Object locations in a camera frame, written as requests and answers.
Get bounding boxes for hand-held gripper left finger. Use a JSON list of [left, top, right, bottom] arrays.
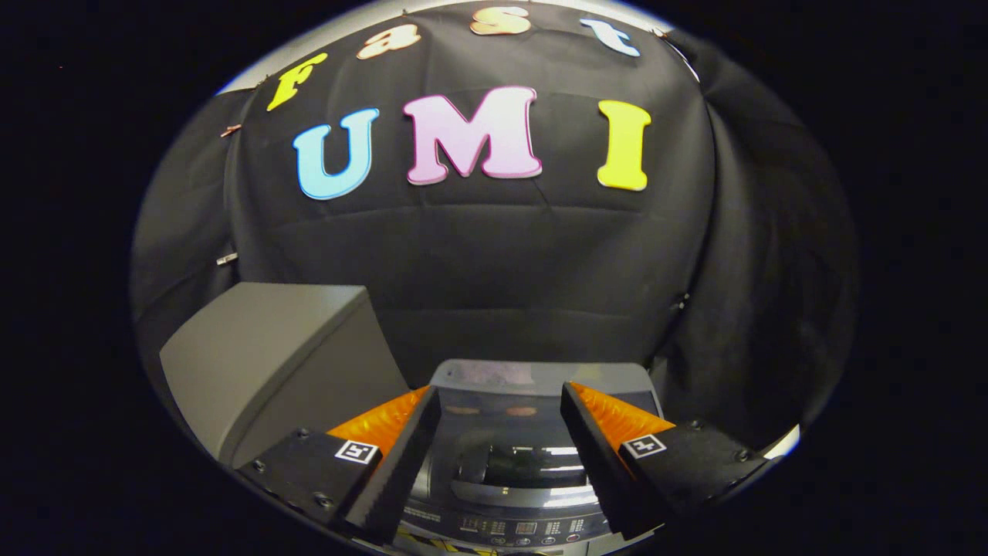
[[238, 386, 442, 545]]

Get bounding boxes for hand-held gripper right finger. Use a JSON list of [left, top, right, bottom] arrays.
[[560, 381, 773, 541]]

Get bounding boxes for grey washing machine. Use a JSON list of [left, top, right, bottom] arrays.
[[390, 359, 672, 556]]

